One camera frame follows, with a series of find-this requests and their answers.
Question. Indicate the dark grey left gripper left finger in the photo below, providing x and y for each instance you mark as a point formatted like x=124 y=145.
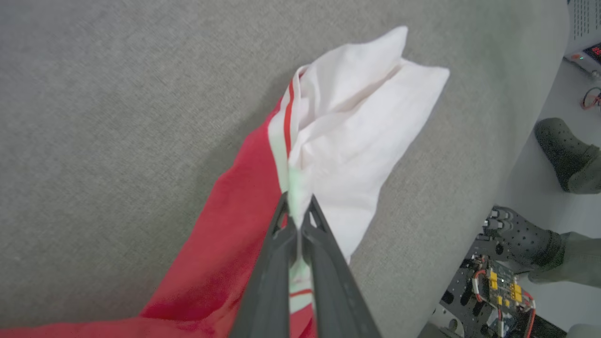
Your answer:
x=267 y=291

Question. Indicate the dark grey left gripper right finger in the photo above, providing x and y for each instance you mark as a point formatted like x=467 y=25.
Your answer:
x=335 y=295

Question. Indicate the red and white jersey shirt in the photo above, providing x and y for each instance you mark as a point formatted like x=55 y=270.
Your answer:
x=357 y=131

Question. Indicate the circuit board with yellow connectors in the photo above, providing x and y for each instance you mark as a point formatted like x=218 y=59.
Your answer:
x=504 y=284

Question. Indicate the dark grey perforated clog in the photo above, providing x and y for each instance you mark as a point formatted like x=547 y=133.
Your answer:
x=561 y=148
x=526 y=237

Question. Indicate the grey power supply unit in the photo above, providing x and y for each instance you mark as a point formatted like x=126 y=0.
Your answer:
x=584 y=28

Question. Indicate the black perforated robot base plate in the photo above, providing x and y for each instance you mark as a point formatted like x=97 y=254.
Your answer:
x=462 y=291

